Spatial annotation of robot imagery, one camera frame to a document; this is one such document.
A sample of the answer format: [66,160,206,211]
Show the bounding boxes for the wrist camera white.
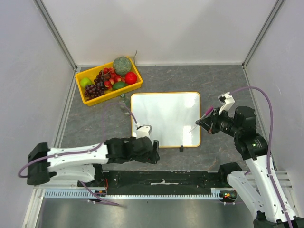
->
[218,92,235,115]
[133,123,152,138]

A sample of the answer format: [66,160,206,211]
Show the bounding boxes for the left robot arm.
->
[27,137,160,187]

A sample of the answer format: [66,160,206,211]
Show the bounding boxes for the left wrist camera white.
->
[133,123,152,138]

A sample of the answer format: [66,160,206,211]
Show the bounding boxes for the green apple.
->
[79,77,93,88]

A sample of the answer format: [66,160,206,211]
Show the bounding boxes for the pink marker cap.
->
[205,106,214,116]

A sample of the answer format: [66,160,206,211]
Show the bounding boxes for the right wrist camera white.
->
[218,92,235,115]

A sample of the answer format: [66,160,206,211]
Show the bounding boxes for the purple grape bunch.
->
[84,71,110,101]

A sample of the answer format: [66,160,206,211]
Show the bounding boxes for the white whiteboard orange frame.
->
[131,92,201,148]

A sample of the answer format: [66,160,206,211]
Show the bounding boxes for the purple cable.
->
[18,102,141,207]
[230,86,297,228]

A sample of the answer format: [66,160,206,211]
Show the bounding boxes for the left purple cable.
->
[18,102,141,207]

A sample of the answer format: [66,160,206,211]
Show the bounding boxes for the light blue cable duct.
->
[44,188,223,200]

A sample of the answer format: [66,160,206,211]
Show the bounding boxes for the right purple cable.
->
[230,86,297,228]

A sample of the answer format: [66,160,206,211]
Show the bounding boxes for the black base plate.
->
[85,171,230,196]

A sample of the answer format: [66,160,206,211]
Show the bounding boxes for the red apple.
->
[125,72,137,85]

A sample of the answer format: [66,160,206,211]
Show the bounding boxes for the small glass bottle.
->
[119,94,131,115]

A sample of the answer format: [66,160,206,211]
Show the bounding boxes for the green melon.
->
[113,56,132,76]

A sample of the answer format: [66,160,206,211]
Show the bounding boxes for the green mango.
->
[113,81,128,90]

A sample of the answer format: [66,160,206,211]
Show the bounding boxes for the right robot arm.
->
[195,106,304,228]

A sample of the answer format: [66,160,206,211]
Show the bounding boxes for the yellow plastic bin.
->
[75,57,143,106]

